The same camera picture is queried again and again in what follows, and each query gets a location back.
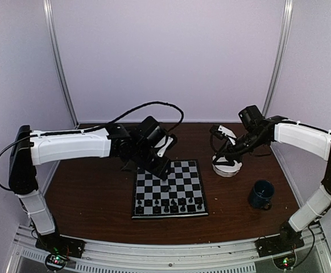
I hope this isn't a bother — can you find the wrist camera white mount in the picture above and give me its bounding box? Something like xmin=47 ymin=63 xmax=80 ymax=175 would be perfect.
xmin=154 ymin=134 xmax=177 ymax=157
xmin=210 ymin=125 xmax=237 ymax=145

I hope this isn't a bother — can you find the aluminium frame post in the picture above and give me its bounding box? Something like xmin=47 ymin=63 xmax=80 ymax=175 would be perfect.
xmin=262 ymin=0 xmax=294 ymax=116
xmin=43 ymin=0 xmax=79 ymax=127

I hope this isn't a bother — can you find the left aluminium frame post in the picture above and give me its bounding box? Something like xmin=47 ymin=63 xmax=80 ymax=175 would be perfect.
xmin=43 ymin=0 xmax=79 ymax=127

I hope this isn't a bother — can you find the dark blue mug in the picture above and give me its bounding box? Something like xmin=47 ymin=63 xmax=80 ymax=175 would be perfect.
xmin=248 ymin=180 xmax=275 ymax=210

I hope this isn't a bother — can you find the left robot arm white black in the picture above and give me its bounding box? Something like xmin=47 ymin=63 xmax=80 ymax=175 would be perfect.
xmin=0 ymin=101 xmax=177 ymax=253

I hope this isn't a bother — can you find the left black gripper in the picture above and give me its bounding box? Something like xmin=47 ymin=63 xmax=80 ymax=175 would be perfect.
xmin=132 ymin=144 xmax=173 ymax=179

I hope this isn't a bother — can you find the black grey chessboard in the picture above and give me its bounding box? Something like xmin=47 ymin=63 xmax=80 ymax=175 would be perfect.
xmin=131 ymin=159 xmax=209 ymax=219

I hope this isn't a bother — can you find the white scalloped bowl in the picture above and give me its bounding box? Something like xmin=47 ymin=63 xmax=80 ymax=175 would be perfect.
xmin=212 ymin=155 xmax=242 ymax=177

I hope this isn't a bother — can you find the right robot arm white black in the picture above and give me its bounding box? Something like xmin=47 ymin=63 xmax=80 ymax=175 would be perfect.
xmin=210 ymin=105 xmax=331 ymax=251

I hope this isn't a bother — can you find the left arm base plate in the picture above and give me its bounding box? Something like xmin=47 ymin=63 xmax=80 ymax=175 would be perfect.
xmin=35 ymin=234 xmax=85 ymax=258

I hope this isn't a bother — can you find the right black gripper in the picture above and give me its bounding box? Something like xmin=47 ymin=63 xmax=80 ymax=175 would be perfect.
xmin=213 ymin=130 xmax=268 ymax=166

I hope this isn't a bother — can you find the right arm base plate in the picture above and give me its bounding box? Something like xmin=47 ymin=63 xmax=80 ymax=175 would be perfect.
xmin=255 ymin=235 xmax=304 ymax=258

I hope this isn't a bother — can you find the right aluminium frame post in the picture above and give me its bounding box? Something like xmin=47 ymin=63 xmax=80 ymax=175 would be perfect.
xmin=262 ymin=0 xmax=294 ymax=116

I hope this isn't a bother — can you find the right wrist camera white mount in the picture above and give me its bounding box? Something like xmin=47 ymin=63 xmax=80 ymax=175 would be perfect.
xmin=210 ymin=125 xmax=237 ymax=145

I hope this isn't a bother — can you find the aluminium front rail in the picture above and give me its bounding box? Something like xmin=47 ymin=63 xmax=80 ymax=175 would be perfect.
xmin=6 ymin=218 xmax=331 ymax=273

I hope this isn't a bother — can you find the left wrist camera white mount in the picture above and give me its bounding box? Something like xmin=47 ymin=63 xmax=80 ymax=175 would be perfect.
xmin=154 ymin=134 xmax=177 ymax=157

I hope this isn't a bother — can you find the black bishop back row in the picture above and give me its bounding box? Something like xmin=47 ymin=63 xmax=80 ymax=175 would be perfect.
xmin=180 ymin=204 xmax=186 ymax=212

